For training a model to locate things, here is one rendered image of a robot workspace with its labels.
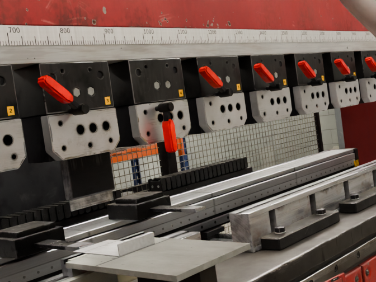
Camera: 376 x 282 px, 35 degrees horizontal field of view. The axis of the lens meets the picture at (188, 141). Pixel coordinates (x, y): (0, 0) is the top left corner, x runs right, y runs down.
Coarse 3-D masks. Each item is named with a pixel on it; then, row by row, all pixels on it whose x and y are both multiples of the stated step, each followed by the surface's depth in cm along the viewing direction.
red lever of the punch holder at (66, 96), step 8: (40, 80) 94; (48, 80) 94; (48, 88) 94; (56, 88) 94; (64, 88) 96; (56, 96) 96; (64, 96) 96; (72, 96) 97; (72, 104) 97; (80, 104) 98; (72, 112) 99; (80, 112) 98
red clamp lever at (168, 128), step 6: (168, 102) 113; (156, 108) 116; (162, 108) 114; (168, 108) 113; (168, 114) 114; (168, 120) 114; (162, 126) 115; (168, 126) 114; (174, 126) 114; (168, 132) 114; (174, 132) 114; (168, 138) 114; (174, 138) 114; (168, 144) 114; (174, 144) 114; (168, 150) 115; (174, 150) 114
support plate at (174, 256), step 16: (160, 240) 108; (176, 240) 106; (192, 240) 105; (96, 256) 102; (112, 256) 101; (128, 256) 99; (144, 256) 98; (160, 256) 96; (176, 256) 95; (192, 256) 93; (208, 256) 92; (224, 256) 92; (112, 272) 93; (128, 272) 90; (144, 272) 88; (160, 272) 86; (176, 272) 85; (192, 272) 86
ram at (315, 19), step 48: (0, 0) 93; (48, 0) 99; (96, 0) 107; (144, 0) 116; (192, 0) 127; (240, 0) 140; (288, 0) 156; (336, 0) 176; (0, 48) 92; (48, 48) 99; (96, 48) 107; (144, 48) 116; (192, 48) 126; (240, 48) 139; (288, 48) 155; (336, 48) 174
